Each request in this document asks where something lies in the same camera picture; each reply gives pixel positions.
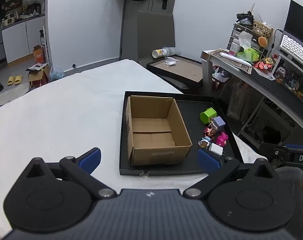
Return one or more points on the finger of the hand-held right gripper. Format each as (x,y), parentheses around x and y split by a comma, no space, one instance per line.
(271,151)

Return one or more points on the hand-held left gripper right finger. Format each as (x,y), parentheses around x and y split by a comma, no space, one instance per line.
(207,161)

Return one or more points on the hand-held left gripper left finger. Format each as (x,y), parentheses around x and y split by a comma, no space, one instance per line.
(91,158)

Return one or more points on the white charger plug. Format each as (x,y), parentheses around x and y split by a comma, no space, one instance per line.
(215,150)

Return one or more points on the blue dress doll figurine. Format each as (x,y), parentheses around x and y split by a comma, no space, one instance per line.
(206,140)

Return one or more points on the pink bear toy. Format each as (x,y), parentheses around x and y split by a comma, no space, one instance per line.
(221,138)

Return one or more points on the black shallow tray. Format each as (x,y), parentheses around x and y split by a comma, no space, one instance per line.
(191,110)

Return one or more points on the brown cardboard box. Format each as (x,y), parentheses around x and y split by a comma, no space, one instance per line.
(151,130)

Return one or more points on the person's grey pants leg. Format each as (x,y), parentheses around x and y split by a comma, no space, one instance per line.
(291,177)

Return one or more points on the red haired doll figurine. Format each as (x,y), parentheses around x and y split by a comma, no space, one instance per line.
(209,132)

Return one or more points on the small cartoon figurine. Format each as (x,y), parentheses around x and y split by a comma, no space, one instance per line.
(212,125)

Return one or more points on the purple cube toy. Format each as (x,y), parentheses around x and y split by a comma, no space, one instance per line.
(219,123)

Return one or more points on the green cube toy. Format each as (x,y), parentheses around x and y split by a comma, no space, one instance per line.
(207,116)

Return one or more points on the grey desk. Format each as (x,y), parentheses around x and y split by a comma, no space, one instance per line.
(279,90)

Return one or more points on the red storage basket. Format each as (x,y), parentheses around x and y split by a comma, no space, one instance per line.
(217,81)

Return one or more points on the red toy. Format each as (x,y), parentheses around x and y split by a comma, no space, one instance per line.
(262,65)

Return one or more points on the blue plastic bag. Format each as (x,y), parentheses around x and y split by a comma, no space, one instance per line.
(57,74)

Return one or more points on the black framed brown board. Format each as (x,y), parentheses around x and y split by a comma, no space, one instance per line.
(184,71)

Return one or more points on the open cardboard box on floor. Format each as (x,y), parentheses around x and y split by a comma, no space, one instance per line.
(37,76)

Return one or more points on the white floor mat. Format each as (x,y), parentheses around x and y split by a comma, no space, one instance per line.
(9,96)

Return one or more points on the white keyboard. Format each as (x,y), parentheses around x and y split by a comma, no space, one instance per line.
(296,50)

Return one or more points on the white face mask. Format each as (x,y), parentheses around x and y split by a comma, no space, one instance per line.
(171,61)

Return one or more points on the yellow slippers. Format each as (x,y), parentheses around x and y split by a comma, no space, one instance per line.
(15,80)

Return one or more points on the orange plush toy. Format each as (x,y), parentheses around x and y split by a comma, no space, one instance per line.
(262,41)

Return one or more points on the white tissue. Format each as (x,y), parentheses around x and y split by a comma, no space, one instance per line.
(245,40)

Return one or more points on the orange cardboard box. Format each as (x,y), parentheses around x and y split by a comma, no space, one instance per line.
(39,55)

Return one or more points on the white and yellow cup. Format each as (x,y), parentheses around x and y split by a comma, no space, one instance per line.
(161,52)

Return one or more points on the wicker basket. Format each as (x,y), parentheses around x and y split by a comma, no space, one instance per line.
(261,28)

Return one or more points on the grey drawer organizer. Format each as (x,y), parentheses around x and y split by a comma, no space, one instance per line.
(235,33)

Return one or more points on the white narrow rack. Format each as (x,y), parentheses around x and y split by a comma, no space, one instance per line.
(43,42)

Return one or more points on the black monitor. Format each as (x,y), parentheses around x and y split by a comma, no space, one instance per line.
(299,20)

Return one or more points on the white cabinet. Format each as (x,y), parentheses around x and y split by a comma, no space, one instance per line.
(19,40)

